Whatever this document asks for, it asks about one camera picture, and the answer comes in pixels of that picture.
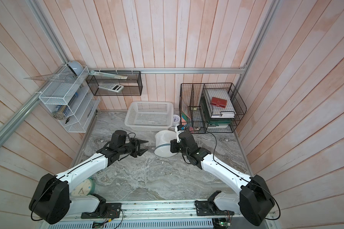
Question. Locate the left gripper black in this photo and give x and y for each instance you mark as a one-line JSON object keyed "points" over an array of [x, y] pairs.
{"points": [[137, 142]]}

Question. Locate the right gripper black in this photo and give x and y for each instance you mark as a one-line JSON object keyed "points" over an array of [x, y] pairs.
{"points": [[174, 145]]}

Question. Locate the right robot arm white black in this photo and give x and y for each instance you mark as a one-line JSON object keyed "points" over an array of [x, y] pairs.
{"points": [[252, 198]]}

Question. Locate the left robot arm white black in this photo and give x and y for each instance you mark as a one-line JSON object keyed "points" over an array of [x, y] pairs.
{"points": [[52, 199]]}

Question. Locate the colourful folders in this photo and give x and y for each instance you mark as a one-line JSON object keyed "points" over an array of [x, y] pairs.
{"points": [[186, 117]]}

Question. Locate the small white cup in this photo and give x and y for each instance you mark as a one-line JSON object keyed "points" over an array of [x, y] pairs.
{"points": [[176, 120]]}

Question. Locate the white perforated plastic basket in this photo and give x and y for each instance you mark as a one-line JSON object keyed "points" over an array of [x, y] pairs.
{"points": [[149, 116]]}

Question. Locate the green books stack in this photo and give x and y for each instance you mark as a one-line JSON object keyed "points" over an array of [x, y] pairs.
{"points": [[215, 121]]}

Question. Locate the white notebook stack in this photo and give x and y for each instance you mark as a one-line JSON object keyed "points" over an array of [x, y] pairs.
{"points": [[209, 93]]}

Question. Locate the red wallet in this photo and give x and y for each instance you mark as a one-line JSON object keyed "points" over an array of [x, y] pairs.
{"points": [[218, 102]]}

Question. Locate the white calculator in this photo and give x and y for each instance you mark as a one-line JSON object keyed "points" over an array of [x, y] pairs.
{"points": [[111, 87]]}

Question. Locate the green analog clock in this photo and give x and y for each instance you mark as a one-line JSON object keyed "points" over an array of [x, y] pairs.
{"points": [[87, 187]]}

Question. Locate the metal roll on shelf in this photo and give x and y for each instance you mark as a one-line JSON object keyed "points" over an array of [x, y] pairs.
{"points": [[60, 112]]}

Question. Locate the clear triangle ruler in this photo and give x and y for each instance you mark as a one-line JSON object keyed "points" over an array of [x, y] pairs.
{"points": [[64, 77]]}

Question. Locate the grey round speaker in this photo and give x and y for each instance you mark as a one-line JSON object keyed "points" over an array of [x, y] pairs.
{"points": [[75, 67]]}

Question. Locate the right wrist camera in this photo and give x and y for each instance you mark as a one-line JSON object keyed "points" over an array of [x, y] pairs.
{"points": [[178, 130]]}

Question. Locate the black wire desk organizer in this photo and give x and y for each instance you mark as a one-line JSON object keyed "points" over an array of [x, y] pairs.
{"points": [[192, 93]]}

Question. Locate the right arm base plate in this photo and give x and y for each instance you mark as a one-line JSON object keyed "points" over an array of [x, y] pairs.
{"points": [[208, 208]]}

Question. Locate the aluminium front rail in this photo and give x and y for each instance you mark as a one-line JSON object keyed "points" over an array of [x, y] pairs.
{"points": [[160, 207]]}

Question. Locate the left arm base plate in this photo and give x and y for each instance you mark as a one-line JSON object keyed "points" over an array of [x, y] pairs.
{"points": [[105, 211]]}

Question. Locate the black wire wall basket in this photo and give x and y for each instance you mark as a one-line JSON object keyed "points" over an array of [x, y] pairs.
{"points": [[130, 80]]}

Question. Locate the horizontal aluminium wall rail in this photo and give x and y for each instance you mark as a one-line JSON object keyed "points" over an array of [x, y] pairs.
{"points": [[218, 70]]}

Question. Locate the white wire wall shelf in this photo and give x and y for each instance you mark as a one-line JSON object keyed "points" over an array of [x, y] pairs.
{"points": [[82, 104]]}

